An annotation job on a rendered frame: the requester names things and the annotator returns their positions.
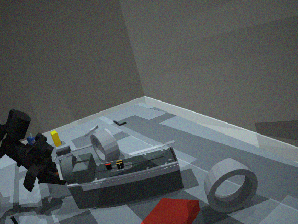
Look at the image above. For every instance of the yellow rectangular block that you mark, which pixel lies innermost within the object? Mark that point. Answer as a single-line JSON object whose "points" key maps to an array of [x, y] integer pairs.
{"points": [[55, 138]]}

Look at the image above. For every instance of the grey cylinder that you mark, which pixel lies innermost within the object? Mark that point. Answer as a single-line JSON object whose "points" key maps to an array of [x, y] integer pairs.
{"points": [[105, 145], [222, 171]]}

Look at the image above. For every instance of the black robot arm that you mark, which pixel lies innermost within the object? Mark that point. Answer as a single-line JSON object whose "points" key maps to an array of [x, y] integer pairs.
{"points": [[16, 128]]}

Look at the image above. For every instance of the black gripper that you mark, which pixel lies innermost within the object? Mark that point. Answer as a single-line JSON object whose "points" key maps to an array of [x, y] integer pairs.
{"points": [[43, 170]]}

